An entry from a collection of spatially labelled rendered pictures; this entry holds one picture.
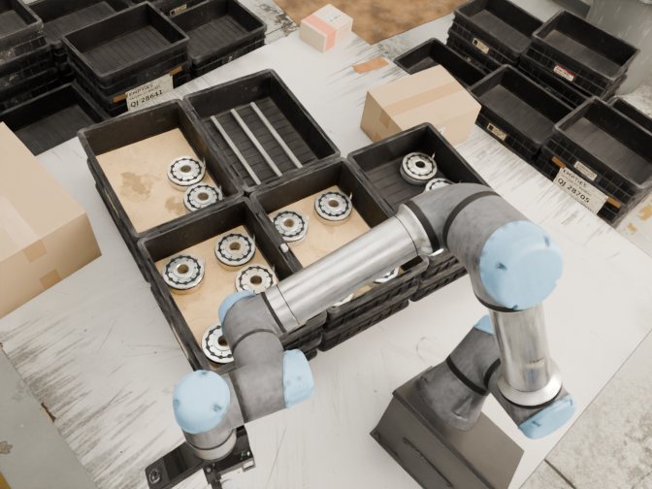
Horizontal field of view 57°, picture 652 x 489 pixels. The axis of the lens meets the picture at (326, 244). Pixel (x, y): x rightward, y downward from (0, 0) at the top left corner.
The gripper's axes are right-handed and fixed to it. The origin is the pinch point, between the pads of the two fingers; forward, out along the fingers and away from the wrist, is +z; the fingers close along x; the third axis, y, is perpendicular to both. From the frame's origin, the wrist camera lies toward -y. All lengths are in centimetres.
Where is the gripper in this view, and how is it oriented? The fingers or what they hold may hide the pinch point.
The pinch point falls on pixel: (213, 481)
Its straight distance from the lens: 115.8
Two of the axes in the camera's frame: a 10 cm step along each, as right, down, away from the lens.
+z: -0.3, 6.1, 7.9
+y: 9.1, -3.1, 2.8
